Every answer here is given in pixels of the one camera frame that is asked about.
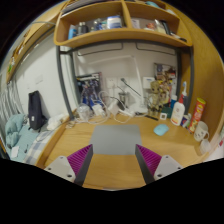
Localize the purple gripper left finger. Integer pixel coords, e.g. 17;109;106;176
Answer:
45;144;93;186

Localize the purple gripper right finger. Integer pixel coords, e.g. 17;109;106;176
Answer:
135;145;182;184

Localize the grey mouse pad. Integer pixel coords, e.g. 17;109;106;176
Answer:
90;125;142;155

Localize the small white clock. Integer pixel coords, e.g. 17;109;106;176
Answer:
160;113;167;120

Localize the white lotion bottle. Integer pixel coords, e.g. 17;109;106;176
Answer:
171;81;187;126

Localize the clear glass jar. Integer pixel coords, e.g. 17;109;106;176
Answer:
77;103;90;121

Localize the wooden Groot figure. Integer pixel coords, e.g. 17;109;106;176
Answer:
148;81;169;117

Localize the white printed mug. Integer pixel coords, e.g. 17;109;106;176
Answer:
194;121;209;142

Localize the black backpack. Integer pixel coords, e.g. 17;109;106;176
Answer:
28;91;47;131

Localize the teal blanket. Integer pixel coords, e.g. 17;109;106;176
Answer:
5;114;39;165

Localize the white power adapter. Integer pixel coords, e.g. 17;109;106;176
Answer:
108;101;119;115

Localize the red chips can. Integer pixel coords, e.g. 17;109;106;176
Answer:
188;98;206;133

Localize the robot model kit box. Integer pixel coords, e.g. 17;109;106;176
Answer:
76;72;102;108

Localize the white tub on shelf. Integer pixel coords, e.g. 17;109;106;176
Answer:
107;16;122;29

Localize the wooden wall shelf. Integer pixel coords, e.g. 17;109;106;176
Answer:
54;0;192;48

